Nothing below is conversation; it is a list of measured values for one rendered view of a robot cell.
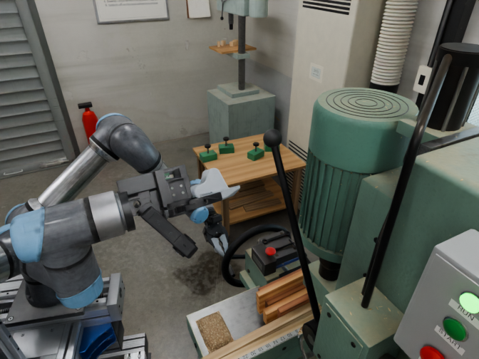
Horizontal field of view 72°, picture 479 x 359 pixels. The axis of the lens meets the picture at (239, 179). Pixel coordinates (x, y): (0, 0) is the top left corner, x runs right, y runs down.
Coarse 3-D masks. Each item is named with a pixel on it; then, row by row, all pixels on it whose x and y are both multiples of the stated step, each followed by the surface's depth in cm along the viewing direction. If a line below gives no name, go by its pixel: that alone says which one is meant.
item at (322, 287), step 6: (312, 264) 83; (318, 264) 83; (312, 270) 82; (318, 270) 82; (312, 276) 81; (318, 276) 80; (318, 282) 80; (324, 282) 79; (330, 282) 79; (318, 288) 80; (324, 288) 78; (330, 288) 77; (318, 294) 81; (324, 294) 78; (318, 300) 82
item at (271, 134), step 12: (276, 132) 60; (276, 144) 60; (276, 156) 60; (276, 168) 61; (288, 192) 61; (288, 204) 61; (288, 216) 62; (300, 240) 61; (300, 252) 61; (300, 264) 62; (312, 288) 62; (312, 300) 62; (312, 312) 62; (312, 324) 61; (312, 336) 61; (312, 348) 62
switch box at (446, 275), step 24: (456, 240) 32; (432, 264) 32; (456, 264) 30; (432, 288) 33; (456, 288) 31; (408, 312) 37; (432, 312) 34; (456, 312) 31; (408, 336) 38; (432, 336) 35
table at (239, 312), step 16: (240, 272) 107; (256, 288) 98; (224, 304) 93; (240, 304) 93; (256, 304) 93; (192, 320) 89; (224, 320) 89; (240, 320) 89; (256, 320) 89; (192, 336) 88; (240, 336) 85; (208, 352) 82; (288, 352) 82
